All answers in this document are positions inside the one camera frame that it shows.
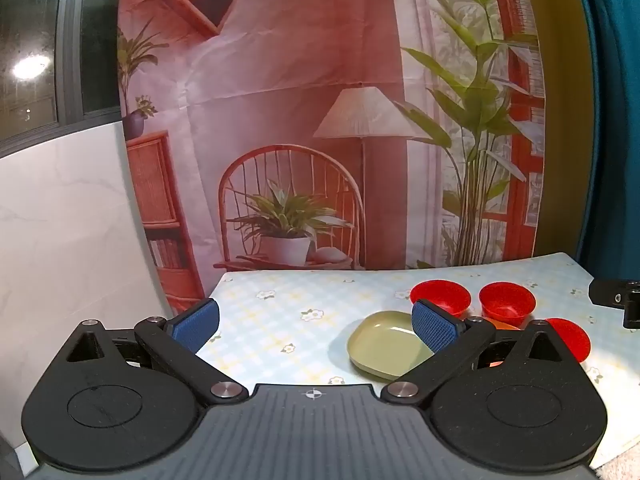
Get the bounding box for red plastic bowl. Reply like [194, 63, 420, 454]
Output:
[478, 281, 537, 326]
[409, 280, 472, 318]
[544, 317, 592, 365]

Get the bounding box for orange plate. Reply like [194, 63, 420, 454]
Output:
[482, 316, 523, 368]

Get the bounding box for floral checked tablecloth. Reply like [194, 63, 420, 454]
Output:
[195, 252, 640, 471]

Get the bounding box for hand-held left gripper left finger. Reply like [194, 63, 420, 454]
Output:
[60, 297, 249, 407]

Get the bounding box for green square plate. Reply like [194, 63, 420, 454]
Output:
[346, 310, 441, 378]

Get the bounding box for printed room scene backdrop cloth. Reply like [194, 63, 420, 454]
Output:
[116, 0, 546, 313]

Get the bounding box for dark window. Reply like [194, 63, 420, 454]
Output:
[0, 0, 123, 158]

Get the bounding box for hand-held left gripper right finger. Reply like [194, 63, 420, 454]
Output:
[381, 298, 571, 406]

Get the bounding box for teal curtain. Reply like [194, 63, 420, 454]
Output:
[570, 0, 640, 281]

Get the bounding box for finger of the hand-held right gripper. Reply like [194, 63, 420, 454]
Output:
[589, 277, 640, 330]

